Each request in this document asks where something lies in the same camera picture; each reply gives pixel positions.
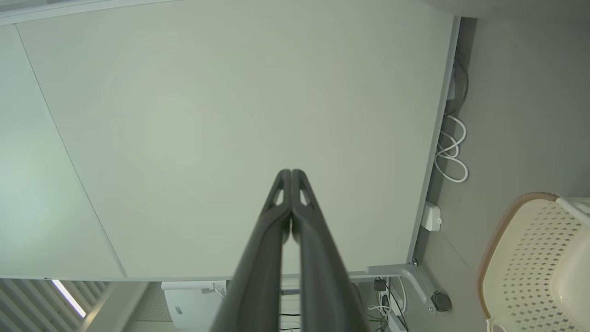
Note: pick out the white slatted blind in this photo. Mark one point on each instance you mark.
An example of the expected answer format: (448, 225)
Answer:
(37, 304)

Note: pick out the black caster wheel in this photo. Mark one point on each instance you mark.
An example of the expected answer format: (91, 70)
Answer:
(441, 301)

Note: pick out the cream perforated laundry basket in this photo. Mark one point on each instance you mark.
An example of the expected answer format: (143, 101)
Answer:
(521, 258)

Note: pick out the white partition panel grey frame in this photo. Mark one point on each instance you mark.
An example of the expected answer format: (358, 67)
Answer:
(230, 115)

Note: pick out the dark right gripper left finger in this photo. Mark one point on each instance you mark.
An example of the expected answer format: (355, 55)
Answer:
(262, 258)

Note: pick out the black power adapter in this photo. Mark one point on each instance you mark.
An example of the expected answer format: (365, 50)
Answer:
(380, 285)

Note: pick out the white box appliance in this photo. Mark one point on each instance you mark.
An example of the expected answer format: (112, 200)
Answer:
(193, 304)

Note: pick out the white power strip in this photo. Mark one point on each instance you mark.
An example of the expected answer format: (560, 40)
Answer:
(432, 216)

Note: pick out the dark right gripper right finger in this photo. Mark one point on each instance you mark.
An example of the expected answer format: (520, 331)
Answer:
(322, 276)

